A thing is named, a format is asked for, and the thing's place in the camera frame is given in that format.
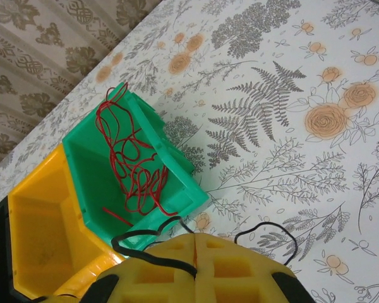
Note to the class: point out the yellow plastic bin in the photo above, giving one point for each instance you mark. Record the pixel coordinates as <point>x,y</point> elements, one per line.
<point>41,221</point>

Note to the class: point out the green plastic bin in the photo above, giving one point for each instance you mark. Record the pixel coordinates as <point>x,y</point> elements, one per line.
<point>91,176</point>

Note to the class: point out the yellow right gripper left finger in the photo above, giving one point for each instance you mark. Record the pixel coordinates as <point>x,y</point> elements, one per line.
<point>164,284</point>

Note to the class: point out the floral print tablecloth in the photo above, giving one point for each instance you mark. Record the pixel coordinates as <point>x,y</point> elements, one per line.
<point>271,189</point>

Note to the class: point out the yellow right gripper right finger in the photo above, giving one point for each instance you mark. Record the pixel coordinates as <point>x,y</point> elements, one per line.
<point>259,284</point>

